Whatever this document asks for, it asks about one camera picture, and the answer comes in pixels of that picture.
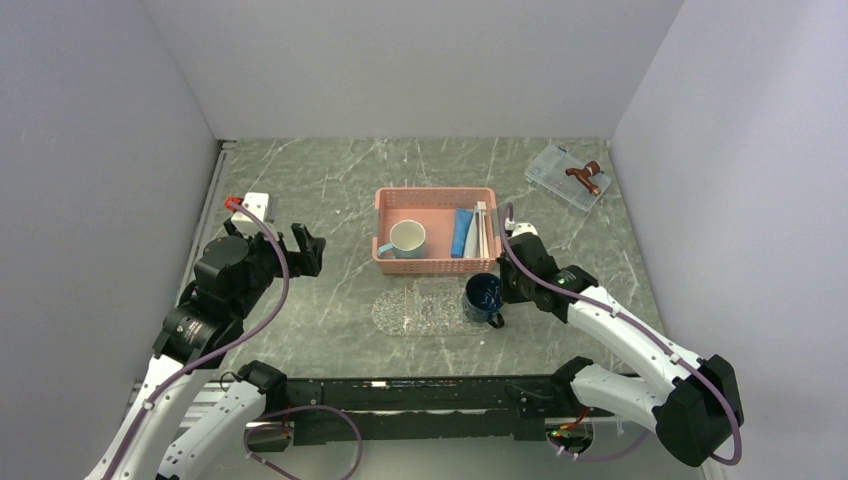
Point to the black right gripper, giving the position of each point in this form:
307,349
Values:
509,294

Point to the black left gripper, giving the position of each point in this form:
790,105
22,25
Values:
308,259

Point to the dark blue mug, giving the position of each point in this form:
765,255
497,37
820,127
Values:
482,300

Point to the clear textured plastic tray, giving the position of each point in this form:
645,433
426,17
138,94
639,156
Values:
425,308

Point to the light blue mug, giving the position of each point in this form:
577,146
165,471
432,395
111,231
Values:
407,240

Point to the pink plastic perforated basket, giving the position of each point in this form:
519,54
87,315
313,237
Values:
434,208

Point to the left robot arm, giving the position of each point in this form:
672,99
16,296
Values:
205,324

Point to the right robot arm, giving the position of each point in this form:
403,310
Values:
690,403

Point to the white toothbrush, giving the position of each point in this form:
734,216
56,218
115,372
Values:
479,206
487,235

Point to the blue toothpaste tube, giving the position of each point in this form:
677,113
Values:
462,223

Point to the clear plastic organizer box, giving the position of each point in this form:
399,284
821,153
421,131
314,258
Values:
547,171

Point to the brown copper faucet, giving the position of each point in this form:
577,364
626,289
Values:
583,176

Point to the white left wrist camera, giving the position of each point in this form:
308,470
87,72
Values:
260,205

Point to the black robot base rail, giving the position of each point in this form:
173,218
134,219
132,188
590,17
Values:
424,404

